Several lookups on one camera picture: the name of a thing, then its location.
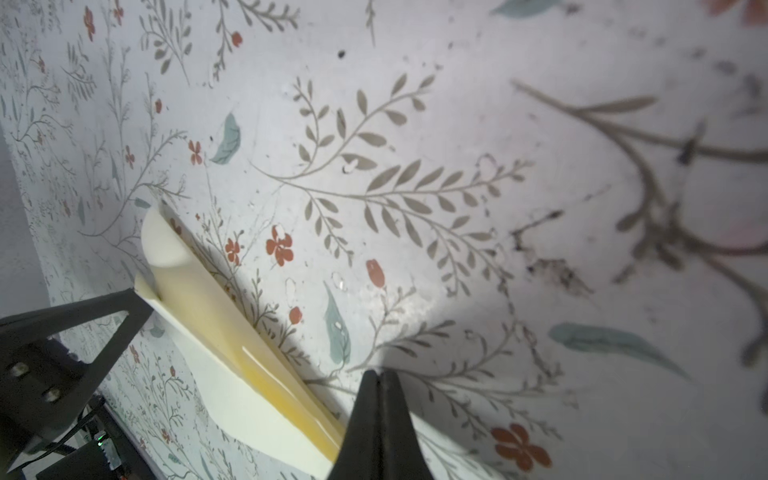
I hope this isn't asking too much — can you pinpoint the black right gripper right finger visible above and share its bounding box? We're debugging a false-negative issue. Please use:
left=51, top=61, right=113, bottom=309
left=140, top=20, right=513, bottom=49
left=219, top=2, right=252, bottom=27
left=379, top=371, right=433, bottom=480

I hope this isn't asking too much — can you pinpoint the cream square paper sheet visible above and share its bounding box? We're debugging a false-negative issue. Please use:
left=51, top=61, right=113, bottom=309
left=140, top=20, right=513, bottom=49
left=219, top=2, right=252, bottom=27
left=135, top=207, right=344, bottom=479

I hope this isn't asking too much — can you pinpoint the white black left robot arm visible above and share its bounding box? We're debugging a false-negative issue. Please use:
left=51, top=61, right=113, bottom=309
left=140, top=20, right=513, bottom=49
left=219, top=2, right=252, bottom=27
left=1, top=289, right=153, bottom=479

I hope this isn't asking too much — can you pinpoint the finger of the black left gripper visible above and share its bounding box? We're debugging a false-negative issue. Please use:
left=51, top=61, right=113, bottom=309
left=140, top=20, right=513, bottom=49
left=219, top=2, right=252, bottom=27
left=1, top=289, right=153, bottom=456

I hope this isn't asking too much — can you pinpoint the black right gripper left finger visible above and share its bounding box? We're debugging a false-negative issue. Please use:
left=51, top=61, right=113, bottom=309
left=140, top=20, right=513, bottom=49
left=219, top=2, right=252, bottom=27
left=327, top=370, right=380, bottom=480

